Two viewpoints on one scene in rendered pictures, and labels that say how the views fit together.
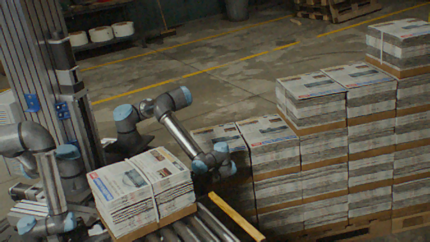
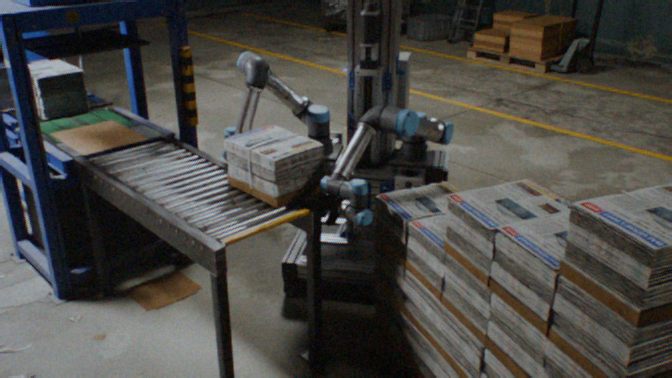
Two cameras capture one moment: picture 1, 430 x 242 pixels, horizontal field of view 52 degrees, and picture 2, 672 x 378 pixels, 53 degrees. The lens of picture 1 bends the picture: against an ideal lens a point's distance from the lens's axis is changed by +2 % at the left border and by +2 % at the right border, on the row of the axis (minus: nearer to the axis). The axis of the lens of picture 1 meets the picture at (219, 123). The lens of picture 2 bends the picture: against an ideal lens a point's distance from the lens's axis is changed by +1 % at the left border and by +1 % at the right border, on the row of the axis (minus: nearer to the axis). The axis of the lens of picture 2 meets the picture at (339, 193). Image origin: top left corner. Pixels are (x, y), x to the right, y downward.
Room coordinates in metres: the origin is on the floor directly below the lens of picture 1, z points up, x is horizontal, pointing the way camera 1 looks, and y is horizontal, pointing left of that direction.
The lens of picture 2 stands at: (1.23, -2.43, 2.06)
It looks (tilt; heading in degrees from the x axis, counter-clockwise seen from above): 24 degrees down; 75
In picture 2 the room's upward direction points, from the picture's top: straight up
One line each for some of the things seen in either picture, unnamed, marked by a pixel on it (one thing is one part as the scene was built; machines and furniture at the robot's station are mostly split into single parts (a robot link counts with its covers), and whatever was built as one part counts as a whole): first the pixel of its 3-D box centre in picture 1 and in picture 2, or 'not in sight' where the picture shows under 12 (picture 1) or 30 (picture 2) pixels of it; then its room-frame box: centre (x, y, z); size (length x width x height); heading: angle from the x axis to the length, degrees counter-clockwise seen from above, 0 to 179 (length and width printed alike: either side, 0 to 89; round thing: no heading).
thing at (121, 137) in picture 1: (128, 135); (413, 147); (2.43, 0.56, 0.87); 0.15 x 0.15 x 0.10
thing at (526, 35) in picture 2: not in sight; (523, 39); (5.90, 5.52, 0.28); 1.20 x 0.83 x 0.57; 118
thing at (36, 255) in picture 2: not in sight; (105, 195); (0.81, 1.49, 0.38); 0.94 x 0.69 x 0.63; 28
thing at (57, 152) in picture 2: not in sight; (95, 138); (0.81, 1.48, 0.75); 0.70 x 0.65 x 0.10; 118
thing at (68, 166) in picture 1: (66, 159); (318, 120); (1.98, 0.78, 0.98); 0.13 x 0.12 x 0.14; 99
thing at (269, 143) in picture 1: (292, 182); (477, 331); (2.36, -0.41, 0.42); 1.17 x 0.39 x 0.83; 98
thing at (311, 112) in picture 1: (308, 102); (511, 231); (2.38, -0.54, 0.95); 0.38 x 0.29 x 0.23; 8
